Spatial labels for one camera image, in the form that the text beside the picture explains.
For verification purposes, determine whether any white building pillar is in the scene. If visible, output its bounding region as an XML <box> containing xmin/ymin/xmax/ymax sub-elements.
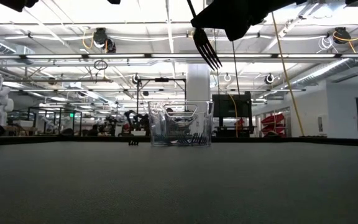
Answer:
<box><xmin>186</xmin><ymin>63</ymin><xmax>211</xmax><ymax>103</ymax></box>

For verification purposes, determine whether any red storage bin rack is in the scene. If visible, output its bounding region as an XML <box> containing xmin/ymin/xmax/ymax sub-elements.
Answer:
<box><xmin>260</xmin><ymin>113</ymin><xmax>287</xmax><ymax>137</ymax></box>

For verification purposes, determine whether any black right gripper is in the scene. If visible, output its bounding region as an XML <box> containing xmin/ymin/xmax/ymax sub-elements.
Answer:
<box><xmin>190</xmin><ymin>0</ymin><xmax>295</xmax><ymax>42</ymax></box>

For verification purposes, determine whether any yellow hanging cable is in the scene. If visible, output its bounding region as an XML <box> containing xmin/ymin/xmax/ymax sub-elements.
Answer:
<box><xmin>271</xmin><ymin>12</ymin><xmax>305</xmax><ymax>137</ymax></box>

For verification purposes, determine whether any black cabinet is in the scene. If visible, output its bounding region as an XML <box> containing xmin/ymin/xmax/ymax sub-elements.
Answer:
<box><xmin>211</xmin><ymin>91</ymin><xmax>254</xmax><ymax>138</ymax></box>

